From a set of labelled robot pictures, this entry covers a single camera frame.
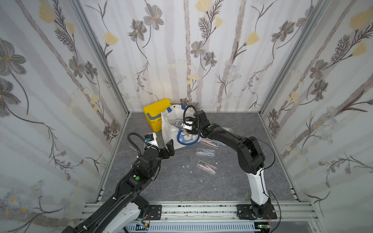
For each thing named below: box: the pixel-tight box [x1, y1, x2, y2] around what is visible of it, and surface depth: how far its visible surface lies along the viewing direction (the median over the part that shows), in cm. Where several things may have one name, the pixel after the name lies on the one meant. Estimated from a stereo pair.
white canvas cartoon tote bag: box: [161, 104, 200, 150], surface depth 98 cm
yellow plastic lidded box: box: [142, 98, 173, 133], surface depth 102 cm
